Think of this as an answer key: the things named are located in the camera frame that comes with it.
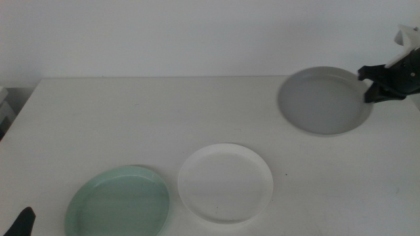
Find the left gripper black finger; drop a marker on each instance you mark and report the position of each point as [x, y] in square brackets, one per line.
[23, 224]

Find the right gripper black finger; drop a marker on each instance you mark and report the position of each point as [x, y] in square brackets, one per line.
[372, 72]
[377, 95]

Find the grey shallow bowl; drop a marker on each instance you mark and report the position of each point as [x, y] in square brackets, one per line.
[321, 101]

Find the pale green shallow bowl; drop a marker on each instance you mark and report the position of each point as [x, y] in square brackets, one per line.
[118, 203]

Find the white shallow bowl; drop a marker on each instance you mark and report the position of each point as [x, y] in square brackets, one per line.
[226, 183]

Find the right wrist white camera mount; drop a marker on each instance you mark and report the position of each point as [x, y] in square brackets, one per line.
[405, 39]

